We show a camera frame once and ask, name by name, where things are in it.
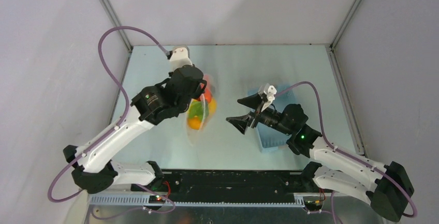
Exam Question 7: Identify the green pepper stem piece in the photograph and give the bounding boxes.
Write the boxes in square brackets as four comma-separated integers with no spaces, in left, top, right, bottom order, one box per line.
[188,100,209,119]

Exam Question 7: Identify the clear dotted zip top bag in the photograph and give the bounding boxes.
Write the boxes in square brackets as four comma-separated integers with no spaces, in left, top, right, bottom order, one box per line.
[185,74,217,146]

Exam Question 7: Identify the yellow lemon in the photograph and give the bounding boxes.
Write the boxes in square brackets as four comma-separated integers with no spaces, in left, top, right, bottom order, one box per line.
[208,98,217,115]

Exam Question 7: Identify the orange yellow bell pepper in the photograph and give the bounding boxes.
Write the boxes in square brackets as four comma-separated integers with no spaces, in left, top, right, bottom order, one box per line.
[186,116,204,130]

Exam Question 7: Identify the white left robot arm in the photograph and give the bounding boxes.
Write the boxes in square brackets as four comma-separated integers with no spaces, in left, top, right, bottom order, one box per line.
[63,65,207,194]

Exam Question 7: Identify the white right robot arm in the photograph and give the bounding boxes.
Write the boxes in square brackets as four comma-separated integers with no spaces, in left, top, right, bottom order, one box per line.
[226,94,414,222]

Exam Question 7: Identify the light blue plastic basket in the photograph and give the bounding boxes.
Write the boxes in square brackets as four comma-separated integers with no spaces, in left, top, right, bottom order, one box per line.
[255,91,297,153]

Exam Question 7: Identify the right circuit board with leds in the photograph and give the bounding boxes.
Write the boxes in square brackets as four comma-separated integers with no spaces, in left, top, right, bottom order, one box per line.
[303,200,325,214]

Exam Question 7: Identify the circuit board with leds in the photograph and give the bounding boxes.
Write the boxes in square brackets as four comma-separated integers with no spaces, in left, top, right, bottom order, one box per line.
[148,195,167,204]
[303,200,325,214]

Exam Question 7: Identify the left circuit board with leds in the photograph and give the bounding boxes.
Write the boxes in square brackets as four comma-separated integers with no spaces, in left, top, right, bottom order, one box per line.
[148,195,167,204]

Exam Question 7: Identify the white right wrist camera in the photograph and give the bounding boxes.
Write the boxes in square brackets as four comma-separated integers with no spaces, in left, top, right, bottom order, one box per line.
[257,83,277,112]

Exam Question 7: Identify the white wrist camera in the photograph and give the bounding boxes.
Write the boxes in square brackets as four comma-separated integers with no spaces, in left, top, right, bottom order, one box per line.
[257,83,277,112]
[169,46,193,71]

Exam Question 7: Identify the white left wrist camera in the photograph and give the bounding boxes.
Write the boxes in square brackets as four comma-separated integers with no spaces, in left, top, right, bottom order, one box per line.
[169,46,193,71]

